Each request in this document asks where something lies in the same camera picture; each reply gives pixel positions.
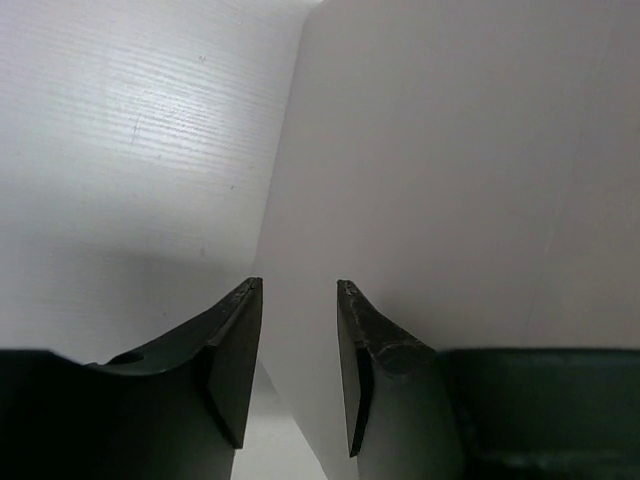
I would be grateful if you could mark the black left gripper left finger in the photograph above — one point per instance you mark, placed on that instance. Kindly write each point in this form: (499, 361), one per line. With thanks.
(173, 408)

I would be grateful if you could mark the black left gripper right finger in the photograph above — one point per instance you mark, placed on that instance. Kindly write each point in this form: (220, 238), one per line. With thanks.
(413, 412)

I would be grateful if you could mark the white drawer cabinet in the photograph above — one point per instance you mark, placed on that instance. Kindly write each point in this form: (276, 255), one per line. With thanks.
(473, 166)

